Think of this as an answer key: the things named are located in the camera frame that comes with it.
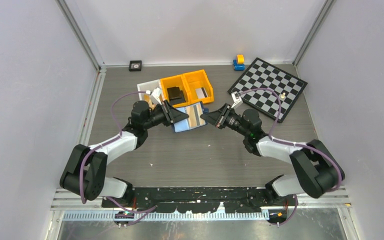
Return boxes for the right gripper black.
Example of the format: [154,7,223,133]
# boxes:
[200,103,250,138]

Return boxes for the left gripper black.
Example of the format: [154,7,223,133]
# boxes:
[143,100,188,130]

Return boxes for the gold card magnetic stripe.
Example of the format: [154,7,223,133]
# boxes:
[187,102,207,129]

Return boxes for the blue leather card holder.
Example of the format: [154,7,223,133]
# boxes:
[172,101,209,133]

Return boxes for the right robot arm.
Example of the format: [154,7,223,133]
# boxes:
[200,103,345,205]

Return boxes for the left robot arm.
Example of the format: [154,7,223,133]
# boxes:
[59,100,189,207]

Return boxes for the card in orange bin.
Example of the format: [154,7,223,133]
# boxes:
[195,87,209,99]

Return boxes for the black object in bin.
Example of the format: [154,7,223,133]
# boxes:
[166,86,185,105]

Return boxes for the white plastic bin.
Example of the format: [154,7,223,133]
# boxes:
[136,79,165,101]

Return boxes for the tan items in white bin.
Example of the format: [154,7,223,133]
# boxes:
[143,95,153,108]

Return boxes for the orange plastic bin left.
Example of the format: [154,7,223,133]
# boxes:
[160,74,191,108]

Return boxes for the orange plastic bin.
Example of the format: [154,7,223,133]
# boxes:
[183,69,215,104]
[160,74,191,108]

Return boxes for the orange plastic bin right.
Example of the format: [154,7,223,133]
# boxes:
[183,69,215,104]

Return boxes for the black white chessboard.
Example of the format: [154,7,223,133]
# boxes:
[227,57,308,123]

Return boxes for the small black square device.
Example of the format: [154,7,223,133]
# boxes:
[128,60,143,72]

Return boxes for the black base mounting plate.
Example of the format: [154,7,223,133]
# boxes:
[101,186,296,214]

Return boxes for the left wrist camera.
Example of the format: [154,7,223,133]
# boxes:
[144,87,163,106]

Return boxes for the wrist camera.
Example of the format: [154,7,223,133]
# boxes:
[231,91,243,109]
[144,87,163,106]

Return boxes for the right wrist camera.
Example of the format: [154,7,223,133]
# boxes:
[231,91,243,109]

